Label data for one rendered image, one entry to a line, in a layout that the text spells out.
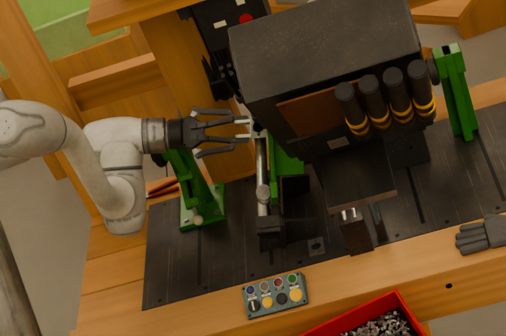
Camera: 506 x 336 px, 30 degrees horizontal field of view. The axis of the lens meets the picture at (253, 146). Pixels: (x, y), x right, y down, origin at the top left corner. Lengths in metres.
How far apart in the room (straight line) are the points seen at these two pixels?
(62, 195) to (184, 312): 2.35
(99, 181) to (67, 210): 2.42
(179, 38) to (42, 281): 1.99
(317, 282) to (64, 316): 1.89
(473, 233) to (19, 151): 1.07
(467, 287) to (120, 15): 1.05
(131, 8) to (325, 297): 0.84
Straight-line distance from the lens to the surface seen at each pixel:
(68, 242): 4.37
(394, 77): 1.81
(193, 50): 2.51
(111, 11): 2.36
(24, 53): 2.56
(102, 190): 2.17
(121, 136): 2.31
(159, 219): 2.70
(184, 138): 2.33
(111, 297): 2.58
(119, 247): 2.71
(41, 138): 1.80
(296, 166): 2.28
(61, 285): 4.17
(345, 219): 2.27
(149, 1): 2.33
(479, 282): 2.28
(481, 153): 2.52
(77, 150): 2.04
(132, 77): 2.67
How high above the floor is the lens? 2.50
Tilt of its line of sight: 35 degrees down
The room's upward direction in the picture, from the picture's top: 23 degrees counter-clockwise
